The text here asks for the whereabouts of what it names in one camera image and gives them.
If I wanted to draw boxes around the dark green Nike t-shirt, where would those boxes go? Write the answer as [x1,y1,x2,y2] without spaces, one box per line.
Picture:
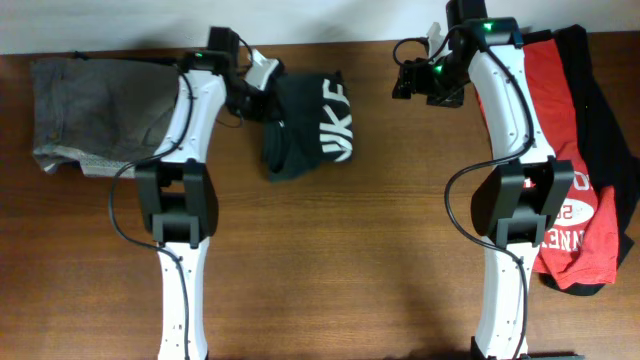
[262,71,354,182]

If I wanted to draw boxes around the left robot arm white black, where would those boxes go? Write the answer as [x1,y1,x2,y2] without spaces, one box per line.
[134,27,282,359]

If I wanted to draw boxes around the red soccer t-shirt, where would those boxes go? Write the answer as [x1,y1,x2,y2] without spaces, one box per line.
[469,40,620,291]

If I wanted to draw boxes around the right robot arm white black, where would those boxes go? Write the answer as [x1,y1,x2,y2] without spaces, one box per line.
[392,0,574,359]

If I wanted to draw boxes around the folded grey shorts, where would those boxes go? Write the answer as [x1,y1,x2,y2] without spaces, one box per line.
[30,55,179,177]

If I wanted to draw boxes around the black garment under red shirt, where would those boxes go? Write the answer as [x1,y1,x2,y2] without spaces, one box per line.
[524,25,639,296]

